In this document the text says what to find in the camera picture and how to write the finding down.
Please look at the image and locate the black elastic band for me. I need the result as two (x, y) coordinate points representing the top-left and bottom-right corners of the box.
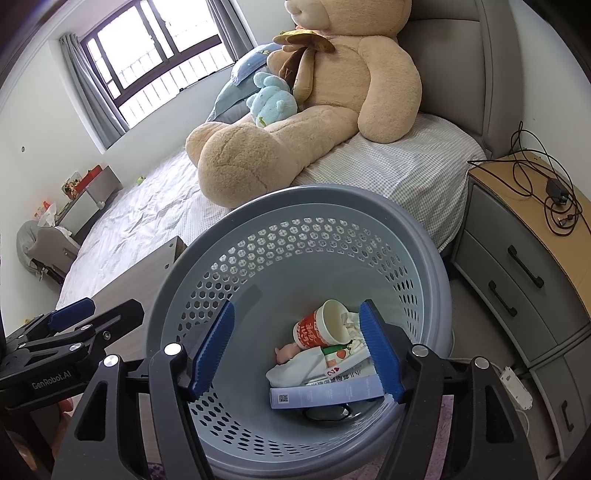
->
(302, 404), (354, 422)

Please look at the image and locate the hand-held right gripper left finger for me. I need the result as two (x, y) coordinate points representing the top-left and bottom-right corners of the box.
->
(50, 299), (236, 480)

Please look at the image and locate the black power adapter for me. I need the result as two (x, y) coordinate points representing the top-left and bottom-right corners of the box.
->
(546, 178), (570, 204)

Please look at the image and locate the grey chair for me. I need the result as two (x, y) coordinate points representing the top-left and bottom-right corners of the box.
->
(30, 226), (81, 282)

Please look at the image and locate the grey garment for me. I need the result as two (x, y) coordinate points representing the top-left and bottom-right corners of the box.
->
(16, 220), (47, 273)

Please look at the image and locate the light blue plush toy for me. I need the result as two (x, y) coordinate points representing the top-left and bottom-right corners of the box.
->
(245, 71), (298, 127)

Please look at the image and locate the black cable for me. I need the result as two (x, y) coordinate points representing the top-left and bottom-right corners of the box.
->
(467, 121), (583, 238)

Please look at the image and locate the grey curtain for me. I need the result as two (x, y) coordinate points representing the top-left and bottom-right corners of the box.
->
(59, 33), (130, 147)
(205, 0), (254, 61)

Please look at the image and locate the white plastic bag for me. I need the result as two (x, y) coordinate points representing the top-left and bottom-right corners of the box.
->
(34, 200), (58, 228)

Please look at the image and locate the white power strip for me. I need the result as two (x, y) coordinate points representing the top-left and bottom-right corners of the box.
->
(499, 366), (533, 411)

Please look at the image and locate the green and white medicine box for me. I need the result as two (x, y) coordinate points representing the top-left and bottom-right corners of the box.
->
(302, 342), (377, 386)

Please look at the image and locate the bed with pale sheet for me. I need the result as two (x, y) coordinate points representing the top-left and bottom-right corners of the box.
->
(55, 111), (488, 310)

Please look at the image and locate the large beige teddy bear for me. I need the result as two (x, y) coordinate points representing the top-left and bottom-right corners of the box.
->
(185, 0), (423, 210)

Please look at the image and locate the blue printed pillow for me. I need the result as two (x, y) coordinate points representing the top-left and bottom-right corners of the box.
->
(229, 42), (278, 88)

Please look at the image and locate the barred window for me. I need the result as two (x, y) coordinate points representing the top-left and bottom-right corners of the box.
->
(78, 0), (241, 125)

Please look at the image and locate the white tissue pack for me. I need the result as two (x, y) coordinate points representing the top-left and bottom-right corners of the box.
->
(266, 344), (333, 389)

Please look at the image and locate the lavender cartoon box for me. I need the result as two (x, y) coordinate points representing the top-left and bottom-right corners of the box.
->
(269, 374), (386, 411)

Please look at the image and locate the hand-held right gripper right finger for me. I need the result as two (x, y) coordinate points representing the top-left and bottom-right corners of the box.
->
(359, 299), (541, 480)

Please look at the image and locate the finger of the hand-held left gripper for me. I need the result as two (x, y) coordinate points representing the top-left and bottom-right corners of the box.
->
(7, 298), (96, 352)
(18, 299), (145, 370)

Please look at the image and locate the grey plastic basket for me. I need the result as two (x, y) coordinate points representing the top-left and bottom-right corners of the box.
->
(146, 184), (454, 480)

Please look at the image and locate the red and white paper cup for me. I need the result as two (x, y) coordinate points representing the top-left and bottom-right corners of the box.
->
(293, 299), (356, 350)

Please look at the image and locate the grey nightstand with wooden top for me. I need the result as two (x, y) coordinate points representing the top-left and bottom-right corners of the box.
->
(450, 154), (591, 462)

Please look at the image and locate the grey desk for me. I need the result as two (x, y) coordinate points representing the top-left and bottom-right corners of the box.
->
(55, 166), (123, 243)

